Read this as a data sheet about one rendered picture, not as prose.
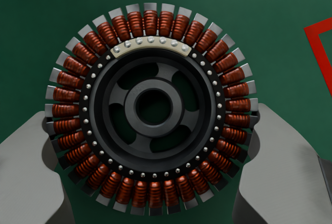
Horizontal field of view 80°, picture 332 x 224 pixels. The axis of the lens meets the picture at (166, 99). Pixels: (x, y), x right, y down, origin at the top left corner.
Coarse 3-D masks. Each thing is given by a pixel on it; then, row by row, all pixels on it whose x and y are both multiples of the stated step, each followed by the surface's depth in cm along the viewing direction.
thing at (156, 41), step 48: (96, 48) 10; (144, 48) 11; (192, 48) 10; (48, 96) 10; (96, 96) 11; (240, 96) 10; (96, 144) 10; (144, 144) 12; (192, 144) 12; (240, 144) 11; (144, 192) 10; (192, 192) 10
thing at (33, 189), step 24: (48, 120) 11; (0, 144) 8; (24, 144) 8; (48, 144) 9; (0, 168) 7; (24, 168) 7; (48, 168) 7; (0, 192) 6; (24, 192) 6; (48, 192) 6; (0, 216) 6; (24, 216) 6; (48, 216) 6; (72, 216) 7
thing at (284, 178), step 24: (264, 120) 10; (264, 144) 8; (288, 144) 8; (264, 168) 7; (288, 168) 7; (312, 168) 7; (240, 192) 6; (264, 192) 6; (288, 192) 6; (312, 192) 6; (240, 216) 7; (264, 216) 6; (288, 216) 6; (312, 216) 6
